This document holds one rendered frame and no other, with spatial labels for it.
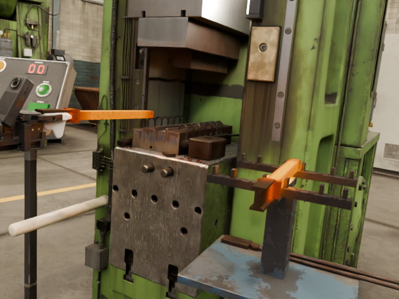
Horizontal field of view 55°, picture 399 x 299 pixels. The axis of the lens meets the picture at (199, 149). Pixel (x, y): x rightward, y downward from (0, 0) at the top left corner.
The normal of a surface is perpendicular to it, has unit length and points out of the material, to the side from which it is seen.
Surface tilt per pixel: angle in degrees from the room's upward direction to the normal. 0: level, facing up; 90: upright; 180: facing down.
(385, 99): 90
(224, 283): 0
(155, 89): 90
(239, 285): 0
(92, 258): 90
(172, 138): 90
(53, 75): 60
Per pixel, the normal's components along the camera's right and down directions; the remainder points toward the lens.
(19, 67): -0.03, -0.35
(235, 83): -0.50, 0.11
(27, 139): 0.87, 0.17
